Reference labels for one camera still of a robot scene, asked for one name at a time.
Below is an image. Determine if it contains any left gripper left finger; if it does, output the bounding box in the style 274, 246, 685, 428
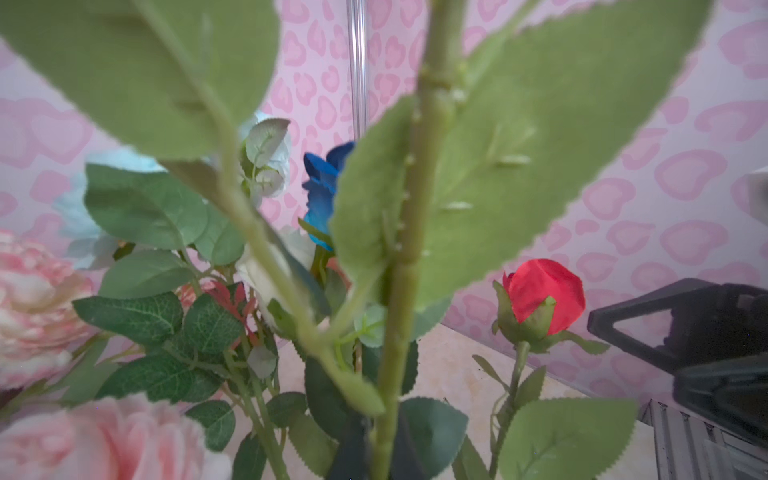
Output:
326, 413, 371, 480

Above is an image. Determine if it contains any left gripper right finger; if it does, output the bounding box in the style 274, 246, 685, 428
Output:
389, 413, 426, 480

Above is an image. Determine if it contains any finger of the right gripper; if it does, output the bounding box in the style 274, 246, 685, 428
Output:
588, 278, 767, 444

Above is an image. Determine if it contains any white rose stem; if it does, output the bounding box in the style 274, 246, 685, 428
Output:
1, 1, 713, 479

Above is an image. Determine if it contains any blue rose stem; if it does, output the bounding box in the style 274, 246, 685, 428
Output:
301, 141, 356, 252

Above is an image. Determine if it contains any small mixed roses spray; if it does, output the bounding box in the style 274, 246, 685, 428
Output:
1, 231, 233, 479

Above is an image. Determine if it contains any teal peony branch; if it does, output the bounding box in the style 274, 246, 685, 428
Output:
55, 148, 288, 479

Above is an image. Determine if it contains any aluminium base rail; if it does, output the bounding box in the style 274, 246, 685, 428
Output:
640, 400, 767, 480

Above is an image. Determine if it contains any right aluminium frame strut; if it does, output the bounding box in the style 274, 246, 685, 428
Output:
347, 0, 369, 140

